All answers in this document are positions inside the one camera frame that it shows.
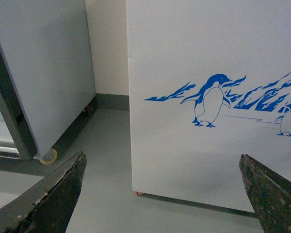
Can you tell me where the grey upright fridge cabinet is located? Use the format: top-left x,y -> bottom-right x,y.
0,0 -> 96,157

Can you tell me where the white chest freezer penguin print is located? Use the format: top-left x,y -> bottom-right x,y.
126,0 -> 291,212

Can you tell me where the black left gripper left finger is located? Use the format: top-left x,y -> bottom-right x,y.
0,151 -> 87,233

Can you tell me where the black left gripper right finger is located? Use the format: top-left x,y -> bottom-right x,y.
239,154 -> 291,233

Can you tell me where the yellowish fridge caster wheel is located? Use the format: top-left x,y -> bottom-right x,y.
39,148 -> 58,165

